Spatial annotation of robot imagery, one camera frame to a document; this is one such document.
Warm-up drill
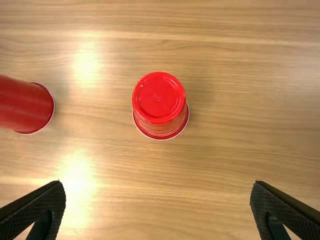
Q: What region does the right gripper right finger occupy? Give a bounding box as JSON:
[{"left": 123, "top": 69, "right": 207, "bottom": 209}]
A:
[{"left": 250, "top": 180, "right": 320, "bottom": 240}]

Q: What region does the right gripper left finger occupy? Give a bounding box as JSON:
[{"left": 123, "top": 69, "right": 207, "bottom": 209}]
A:
[{"left": 0, "top": 180, "right": 67, "bottom": 240}]

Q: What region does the red cup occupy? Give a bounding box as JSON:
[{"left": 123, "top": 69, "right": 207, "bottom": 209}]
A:
[
  {"left": 0, "top": 73, "right": 56, "bottom": 135},
  {"left": 131, "top": 71, "right": 190, "bottom": 141}
]

